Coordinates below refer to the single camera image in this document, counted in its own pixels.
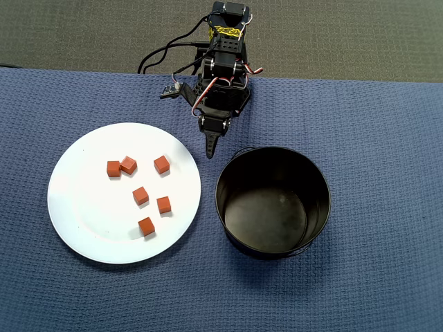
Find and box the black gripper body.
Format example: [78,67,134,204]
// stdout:
[198,90,245,136]

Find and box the white round plate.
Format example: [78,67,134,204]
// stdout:
[47,122,202,266]

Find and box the yellow black tape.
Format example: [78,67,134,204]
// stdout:
[206,26,243,39]

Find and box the black metal bucket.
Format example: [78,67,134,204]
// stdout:
[215,146,332,261]

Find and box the blue waffle cloth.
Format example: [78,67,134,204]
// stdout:
[0,66,443,332]

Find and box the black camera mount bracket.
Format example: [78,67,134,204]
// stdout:
[179,82,204,109]

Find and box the small camera circuit board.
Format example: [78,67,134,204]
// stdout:
[159,82,183,100]

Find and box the black base cable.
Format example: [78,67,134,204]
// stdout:
[141,40,209,75]

